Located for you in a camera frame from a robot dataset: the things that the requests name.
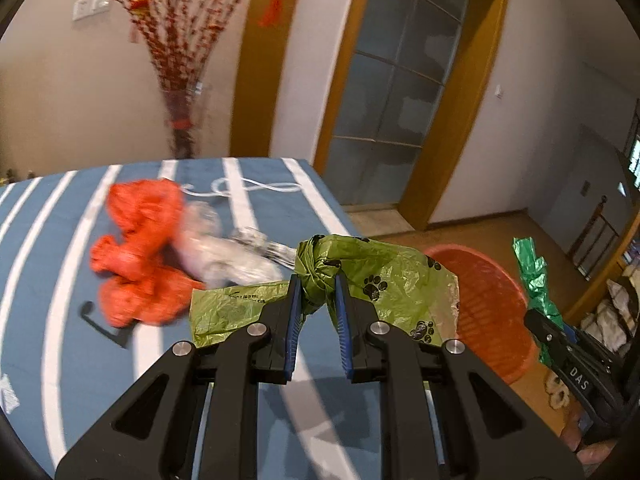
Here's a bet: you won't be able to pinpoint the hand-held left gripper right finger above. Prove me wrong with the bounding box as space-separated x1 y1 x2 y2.
334 274 586 480

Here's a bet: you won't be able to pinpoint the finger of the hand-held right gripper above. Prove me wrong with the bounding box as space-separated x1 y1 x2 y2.
524 308 576 361

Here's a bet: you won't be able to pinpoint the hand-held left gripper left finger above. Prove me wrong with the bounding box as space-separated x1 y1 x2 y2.
55 276 303 480

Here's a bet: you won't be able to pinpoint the shiny green plastic bag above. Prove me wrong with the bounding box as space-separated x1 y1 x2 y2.
512 237 566 366

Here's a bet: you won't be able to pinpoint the orange basket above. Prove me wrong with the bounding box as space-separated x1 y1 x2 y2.
422 244 538 386

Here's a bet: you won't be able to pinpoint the green paw print bag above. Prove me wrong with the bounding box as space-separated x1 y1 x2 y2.
190 234 461 348

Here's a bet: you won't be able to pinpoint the crumpled clear plastic bag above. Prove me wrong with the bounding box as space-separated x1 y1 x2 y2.
177 202 297 288

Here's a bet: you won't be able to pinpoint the wooden chair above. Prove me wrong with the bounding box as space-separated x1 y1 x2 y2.
567 194 623 281

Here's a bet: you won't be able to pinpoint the large orange plastic bag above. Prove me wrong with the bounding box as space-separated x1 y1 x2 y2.
90 234 207 328

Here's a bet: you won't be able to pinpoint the small orange plastic bag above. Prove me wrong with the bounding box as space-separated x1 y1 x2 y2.
107 179 187 248

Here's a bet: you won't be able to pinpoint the glass vase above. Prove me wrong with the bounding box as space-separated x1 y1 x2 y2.
162 85 206 158

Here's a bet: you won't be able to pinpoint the wooden glass-pane door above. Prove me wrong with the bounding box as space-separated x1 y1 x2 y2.
312 0 511 231

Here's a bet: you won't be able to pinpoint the blue white striped tablecloth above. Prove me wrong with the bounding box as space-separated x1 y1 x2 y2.
0 157 386 480

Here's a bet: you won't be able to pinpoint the red berry branches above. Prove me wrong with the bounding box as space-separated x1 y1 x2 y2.
95 0 261 93

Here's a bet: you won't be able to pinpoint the wooden wall trim panel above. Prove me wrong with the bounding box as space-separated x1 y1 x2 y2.
230 0 306 158

